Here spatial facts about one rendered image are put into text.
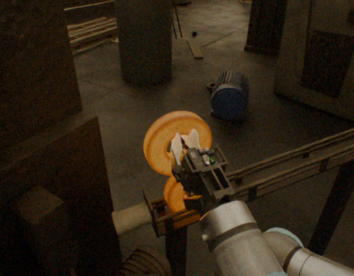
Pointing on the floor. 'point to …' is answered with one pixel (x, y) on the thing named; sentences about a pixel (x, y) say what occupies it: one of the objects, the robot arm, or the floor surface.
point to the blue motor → (230, 95)
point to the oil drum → (145, 40)
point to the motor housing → (145, 262)
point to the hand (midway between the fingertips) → (178, 137)
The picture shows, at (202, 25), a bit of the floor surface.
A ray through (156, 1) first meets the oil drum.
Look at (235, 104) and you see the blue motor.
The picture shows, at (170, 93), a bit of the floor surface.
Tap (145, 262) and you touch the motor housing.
